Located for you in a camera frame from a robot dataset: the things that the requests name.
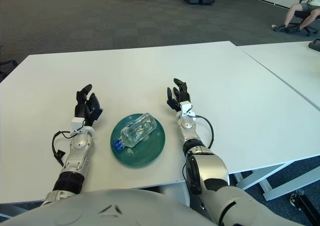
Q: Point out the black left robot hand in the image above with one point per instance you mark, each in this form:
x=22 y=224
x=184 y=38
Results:
x=81 y=109

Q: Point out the green round plate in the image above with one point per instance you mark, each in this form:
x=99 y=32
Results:
x=147 y=155

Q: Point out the black metal stand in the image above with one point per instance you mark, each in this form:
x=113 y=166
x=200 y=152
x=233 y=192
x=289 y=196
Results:
x=306 y=206

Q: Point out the grey robot thigh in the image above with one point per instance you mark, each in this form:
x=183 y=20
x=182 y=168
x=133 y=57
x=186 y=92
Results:
x=175 y=193

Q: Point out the black device on neighbouring table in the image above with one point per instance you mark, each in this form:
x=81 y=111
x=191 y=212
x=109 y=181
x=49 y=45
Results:
x=315 y=44

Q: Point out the seated person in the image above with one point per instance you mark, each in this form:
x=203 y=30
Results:
x=291 y=11

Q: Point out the black office chair with armrest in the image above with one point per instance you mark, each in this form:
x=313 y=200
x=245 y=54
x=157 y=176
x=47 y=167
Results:
x=7 y=63

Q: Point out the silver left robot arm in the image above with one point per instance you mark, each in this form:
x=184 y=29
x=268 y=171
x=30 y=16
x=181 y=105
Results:
x=78 y=145

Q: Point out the seated person's black chair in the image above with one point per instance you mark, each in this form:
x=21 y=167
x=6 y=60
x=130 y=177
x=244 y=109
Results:
x=301 y=14

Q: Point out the white table leg frame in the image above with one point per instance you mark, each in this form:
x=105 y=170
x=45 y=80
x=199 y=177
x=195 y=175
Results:
x=270 y=186
x=15 y=206

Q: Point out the clear plastic water bottle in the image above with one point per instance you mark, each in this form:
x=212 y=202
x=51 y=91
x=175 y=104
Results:
x=136 y=132

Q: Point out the grey robot torso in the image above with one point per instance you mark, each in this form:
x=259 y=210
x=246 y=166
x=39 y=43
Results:
x=100 y=208

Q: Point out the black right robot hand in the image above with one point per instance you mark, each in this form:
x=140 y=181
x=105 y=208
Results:
x=182 y=95

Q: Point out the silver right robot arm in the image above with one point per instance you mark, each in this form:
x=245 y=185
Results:
x=207 y=163

